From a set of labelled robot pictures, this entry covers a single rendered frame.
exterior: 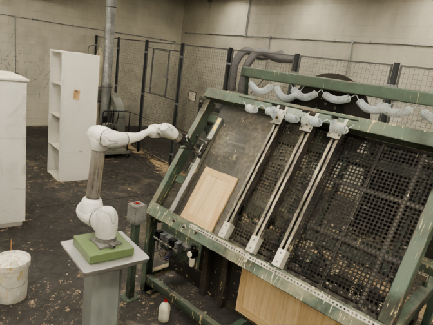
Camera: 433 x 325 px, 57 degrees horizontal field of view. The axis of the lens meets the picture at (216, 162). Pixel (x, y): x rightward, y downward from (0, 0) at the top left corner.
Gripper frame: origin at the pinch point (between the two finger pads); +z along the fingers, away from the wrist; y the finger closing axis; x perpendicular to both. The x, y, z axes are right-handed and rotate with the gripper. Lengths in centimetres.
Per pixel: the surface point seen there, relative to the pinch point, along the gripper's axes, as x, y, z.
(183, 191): -3.2, -36.6, 11.6
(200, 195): -21.5, -33.7, 14.0
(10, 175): 215, -105, -24
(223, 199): -46, -29, 14
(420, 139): -170, 56, 6
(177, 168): 20.1, -19.5, 15.3
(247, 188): -66, -14, 9
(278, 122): -66, 44, 5
